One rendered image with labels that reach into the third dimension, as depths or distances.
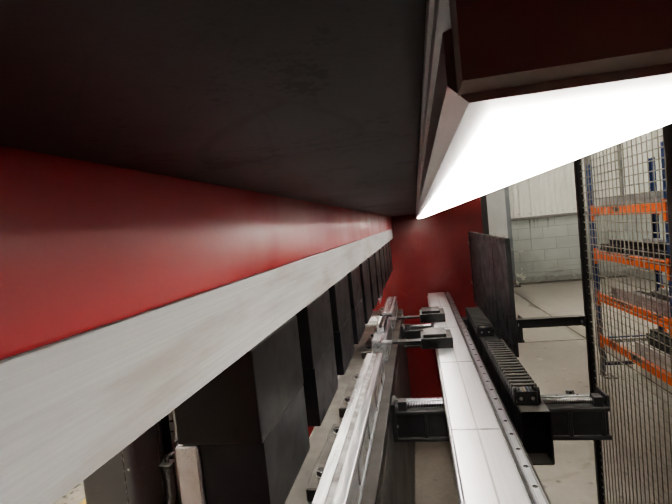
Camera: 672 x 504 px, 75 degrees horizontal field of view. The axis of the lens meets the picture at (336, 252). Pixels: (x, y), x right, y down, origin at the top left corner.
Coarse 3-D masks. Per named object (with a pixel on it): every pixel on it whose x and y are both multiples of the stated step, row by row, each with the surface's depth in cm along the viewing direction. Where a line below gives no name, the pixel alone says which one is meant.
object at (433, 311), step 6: (438, 306) 202; (420, 312) 198; (426, 312) 194; (432, 312) 194; (438, 312) 193; (444, 312) 194; (390, 318) 201; (396, 318) 200; (402, 318) 200; (408, 318) 199; (414, 318) 199; (420, 318) 194; (426, 318) 193; (432, 318) 193; (438, 318) 192; (444, 318) 192
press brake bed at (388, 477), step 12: (396, 372) 179; (408, 372) 282; (396, 384) 172; (408, 384) 268; (396, 396) 167; (408, 396) 255; (396, 444) 148; (408, 444) 214; (396, 456) 144; (408, 456) 206; (396, 468) 141; (408, 468) 198; (384, 480) 107; (396, 480) 137; (408, 480) 191; (384, 492) 105; (396, 492) 134; (408, 492) 185
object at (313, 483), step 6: (330, 432) 116; (330, 438) 112; (324, 444) 109; (330, 444) 109; (324, 450) 106; (330, 450) 106; (324, 456) 104; (318, 462) 101; (324, 462) 101; (312, 474) 96; (312, 480) 94; (318, 480) 94; (312, 486) 92; (306, 492) 91; (312, 492) 91; (312, 498) 91
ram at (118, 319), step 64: (0, 192) 16; (64, 192) 19; (128, 192) 24; (192, 192) 30; (256, 192) 43; (0, 256) 16; (64, 256) 19; (128, 256) 23; (192, 256) 30; (256, 256) 41; (320, 256) 68; (0, 320) 16; (64, 320) 19; (128, 320) 23; (192, 320) 29; (256, 320) 40; (0, 384) 16; (64, 384) 18; (128, 384) 22; (192, 384) 28; (0, 448) 15; (64, 448) 18
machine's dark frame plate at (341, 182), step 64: (0, 0) 7; (64, 0) 7; (128, 0) 8; (192, 0) 8; (256, 0) 8; (320, 0) 8; (384, 0) 8; (0, 64) 10; (64, 64) 10; (128, 64) 10; (192, 64) 11; (256, 64) 11; (320, 64) 11; (384, 64) 12; (0, 128) 14; (64, 128) 15; (128, 128) 16; (192, 128) 16; (256, 128) 17; (320, 128) 18; (384, 128) 20; (320, 192) 49; (384, 192) 60
